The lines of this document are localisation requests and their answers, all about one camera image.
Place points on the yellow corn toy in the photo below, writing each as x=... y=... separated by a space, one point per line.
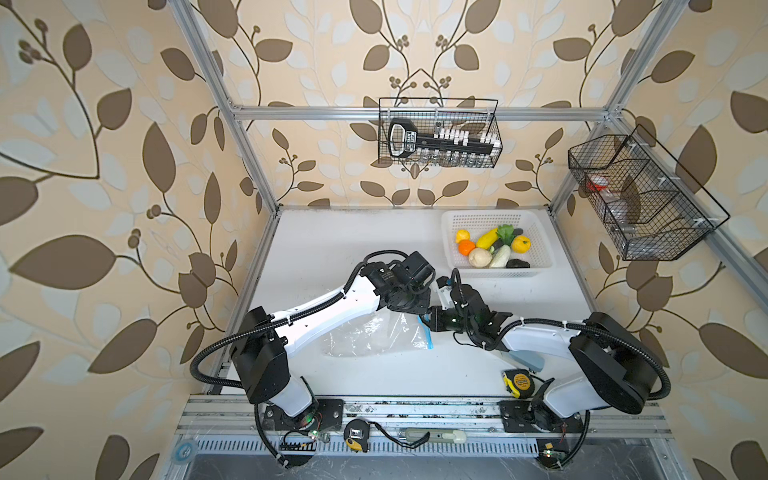
x=488 y=240

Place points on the black wire basket right wall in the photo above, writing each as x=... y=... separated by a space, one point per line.
x=656 y=207

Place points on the aluminium frame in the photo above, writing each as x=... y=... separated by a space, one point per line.
x=745 y=267

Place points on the light blue case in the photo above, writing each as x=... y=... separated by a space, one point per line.
x=524 y=359

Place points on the yellow orange with green stem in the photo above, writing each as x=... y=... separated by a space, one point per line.
x=521 y=244

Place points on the beige potato toy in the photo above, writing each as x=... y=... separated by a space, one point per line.
x=480 y=258

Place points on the dark eggplant toy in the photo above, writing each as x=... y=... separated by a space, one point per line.
x=517 y=264

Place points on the black tape measure on rail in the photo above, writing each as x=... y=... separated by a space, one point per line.
x=357 y=434

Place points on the black wire basket wall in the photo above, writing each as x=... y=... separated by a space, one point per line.
x=656 y=207
x=473 y=114

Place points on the black tool in wire basket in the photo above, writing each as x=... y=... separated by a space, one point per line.
x=403 y=138

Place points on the white plastic perforated basket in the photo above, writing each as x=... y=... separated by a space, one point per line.
x=477 y=223

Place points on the small yellow lemon toy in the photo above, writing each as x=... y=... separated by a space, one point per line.
x=462 y=235

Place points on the clear zip bag blue zipper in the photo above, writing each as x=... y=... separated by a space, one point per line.
x=381 y=333

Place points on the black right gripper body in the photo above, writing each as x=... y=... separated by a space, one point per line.
x=449 y=320

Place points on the red item in wire basket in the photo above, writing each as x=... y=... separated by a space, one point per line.
x=596 y=183

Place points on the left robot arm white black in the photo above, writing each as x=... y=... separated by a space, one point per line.
x=260 y=351

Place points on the white radish with green leaves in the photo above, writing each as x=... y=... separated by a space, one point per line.
x=502 y=251

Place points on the black wire basket back wall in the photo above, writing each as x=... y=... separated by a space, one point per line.
x=473 y=114

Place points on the orange toy fruit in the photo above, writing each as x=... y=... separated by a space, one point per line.
x=465 y=247

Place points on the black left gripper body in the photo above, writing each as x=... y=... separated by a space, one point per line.
x=417 y=300

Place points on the yellow black tape measure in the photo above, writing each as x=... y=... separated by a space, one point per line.
x=519 y=383

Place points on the pale green utility knife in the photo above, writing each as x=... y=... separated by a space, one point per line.
x=421 y=436

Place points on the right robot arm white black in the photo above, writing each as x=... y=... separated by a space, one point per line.
x=612 y=369

